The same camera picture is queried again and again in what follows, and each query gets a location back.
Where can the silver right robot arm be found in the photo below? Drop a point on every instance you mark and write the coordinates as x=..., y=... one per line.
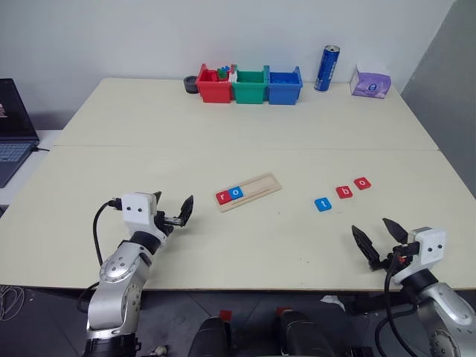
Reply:
x=442, y=308

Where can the red letter tile o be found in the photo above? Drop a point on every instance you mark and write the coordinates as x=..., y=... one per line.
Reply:
x=363, y=183

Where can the dark grey round holder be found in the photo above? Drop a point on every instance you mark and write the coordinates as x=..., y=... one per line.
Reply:
x=190, y=85

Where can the red plastic bin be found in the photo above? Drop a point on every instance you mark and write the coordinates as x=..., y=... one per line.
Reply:
x=213, y=91

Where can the blue letter tile t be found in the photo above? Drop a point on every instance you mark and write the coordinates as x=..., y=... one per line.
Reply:
x=323, y=204

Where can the white plastic piece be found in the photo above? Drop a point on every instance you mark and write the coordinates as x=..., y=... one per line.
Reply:
x=233, y=76

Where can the white crumpled scrap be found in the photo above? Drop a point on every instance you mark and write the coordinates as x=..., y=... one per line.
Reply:
x=332, y=300

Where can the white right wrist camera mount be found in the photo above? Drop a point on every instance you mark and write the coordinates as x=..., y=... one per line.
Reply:
x=427, y=249

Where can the dark open laptop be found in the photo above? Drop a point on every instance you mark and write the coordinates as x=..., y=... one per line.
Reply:
x=15, y=122

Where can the blue letter tile o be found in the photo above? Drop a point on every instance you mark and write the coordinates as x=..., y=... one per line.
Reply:
x=235, y=193

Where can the green plastic bin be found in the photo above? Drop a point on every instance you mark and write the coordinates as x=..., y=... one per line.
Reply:
x=249, y=93

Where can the blue plastic bin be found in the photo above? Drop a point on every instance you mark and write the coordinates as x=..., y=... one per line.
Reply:
x=284, y=93

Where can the dark rounded shape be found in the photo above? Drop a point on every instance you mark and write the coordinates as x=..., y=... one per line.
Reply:
x=210, y=338
x=301, y=334

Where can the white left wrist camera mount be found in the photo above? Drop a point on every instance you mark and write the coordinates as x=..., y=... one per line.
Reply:
x=135, y=210

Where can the tall blue drink can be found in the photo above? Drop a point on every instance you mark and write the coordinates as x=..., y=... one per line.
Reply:
x=326, y=68

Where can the blue toy brick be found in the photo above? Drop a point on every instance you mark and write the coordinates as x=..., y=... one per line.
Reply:
x=224, y=68

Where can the small red marker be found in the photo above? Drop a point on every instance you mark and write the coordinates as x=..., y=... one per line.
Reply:
x=225, y=315
x=283, y=310

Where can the purple tissue box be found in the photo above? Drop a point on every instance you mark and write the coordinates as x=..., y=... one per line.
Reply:
x=372, y=83

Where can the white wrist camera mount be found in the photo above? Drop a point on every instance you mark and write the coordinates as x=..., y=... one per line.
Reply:
x=427, y=249
x=135, y=210

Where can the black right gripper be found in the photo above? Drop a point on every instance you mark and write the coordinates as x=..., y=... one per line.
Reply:
x=404, y=252

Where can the green toy brick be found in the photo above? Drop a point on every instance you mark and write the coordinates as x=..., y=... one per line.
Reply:
x=222, y=74

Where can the red letter tile b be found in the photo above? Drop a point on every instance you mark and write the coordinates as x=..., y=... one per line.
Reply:
x=344, y=192

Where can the wooden letter tray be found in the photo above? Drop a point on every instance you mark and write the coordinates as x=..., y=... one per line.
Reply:
x=260, y=186

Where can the red letter tile r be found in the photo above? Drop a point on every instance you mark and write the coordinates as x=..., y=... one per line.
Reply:
x=223, y=198

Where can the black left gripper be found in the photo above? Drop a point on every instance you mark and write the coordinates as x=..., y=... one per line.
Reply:
x=169, y=222

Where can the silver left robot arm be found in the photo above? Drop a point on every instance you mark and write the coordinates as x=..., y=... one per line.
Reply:
x=119, y=267

